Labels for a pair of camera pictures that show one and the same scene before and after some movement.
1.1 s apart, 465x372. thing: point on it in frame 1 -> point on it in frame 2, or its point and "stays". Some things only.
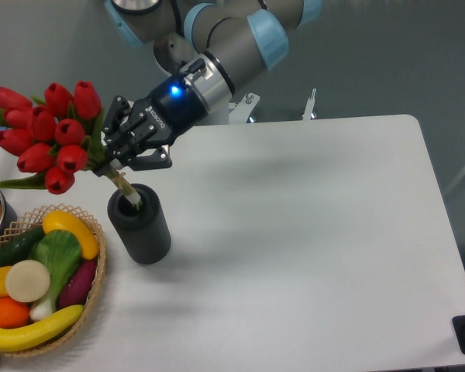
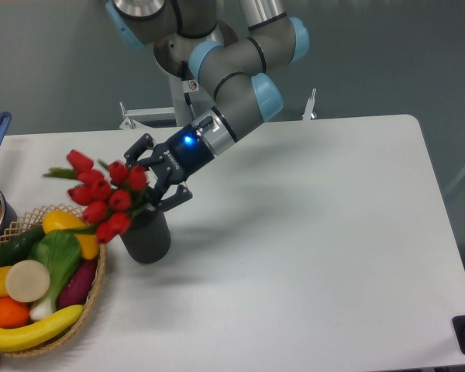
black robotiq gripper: [155, 120] -> [177, 158]
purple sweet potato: [77, 288] stays
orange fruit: [6, 313] stays
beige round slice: [27, 280] stays
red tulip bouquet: [60, 137] -> [108, 195]
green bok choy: [60, 252] stays
